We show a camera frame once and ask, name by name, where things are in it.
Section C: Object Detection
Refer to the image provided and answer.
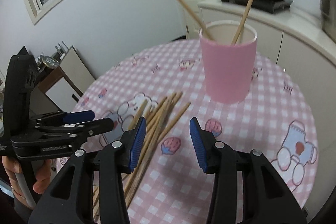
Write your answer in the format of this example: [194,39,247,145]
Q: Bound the left hand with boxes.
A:
[2,156,52,209]

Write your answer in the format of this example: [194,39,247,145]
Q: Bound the brown white side cabinet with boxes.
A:
[30,47,95,114]

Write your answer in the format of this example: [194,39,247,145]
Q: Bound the round clock on cabinet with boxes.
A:
[42,56,59,69]

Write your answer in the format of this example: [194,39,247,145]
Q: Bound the pink checkered tablecloth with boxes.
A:
[56,39,319,224]

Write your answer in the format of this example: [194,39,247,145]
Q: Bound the pink plastic cup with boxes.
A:
[199,20,258,105]

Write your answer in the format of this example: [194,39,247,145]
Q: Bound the black induction cooker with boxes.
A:
[221,0,293,14]

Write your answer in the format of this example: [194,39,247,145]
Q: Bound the stainless steel stock pot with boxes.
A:
[319,0,336,42]

